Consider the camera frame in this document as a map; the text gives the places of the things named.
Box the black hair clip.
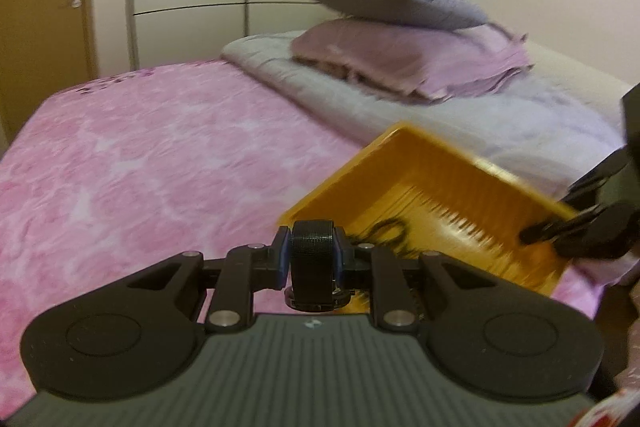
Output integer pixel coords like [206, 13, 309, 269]
[367, 218, 418, 260]

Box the gold rimmed black watch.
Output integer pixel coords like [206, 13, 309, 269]
[284, 219, 347, 314]

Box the red white patterned clothing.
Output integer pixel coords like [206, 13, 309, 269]
[567, 364, 640, 427]

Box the grey striped duvet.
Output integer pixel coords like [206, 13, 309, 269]
[221, 29, 638, 288]

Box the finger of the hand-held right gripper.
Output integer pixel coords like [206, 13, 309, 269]
[560, 147, 630, 208]
[519, 202, 636, 248]

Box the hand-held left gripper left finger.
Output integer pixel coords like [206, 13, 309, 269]
[125, 227, 295, 334]

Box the wooden door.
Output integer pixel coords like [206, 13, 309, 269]
[0, 0, 98, 148]

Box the folded purple towel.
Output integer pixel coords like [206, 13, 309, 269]
[290, 18, 535, 105]

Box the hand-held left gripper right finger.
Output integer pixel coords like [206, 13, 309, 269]
[332, 227, 498, 332]

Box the pink floral blanket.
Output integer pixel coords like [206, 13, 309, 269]
[0, 57, 608, 400]

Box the orange plastic tray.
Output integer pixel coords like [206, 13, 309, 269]
[278, 122, 581, 315]

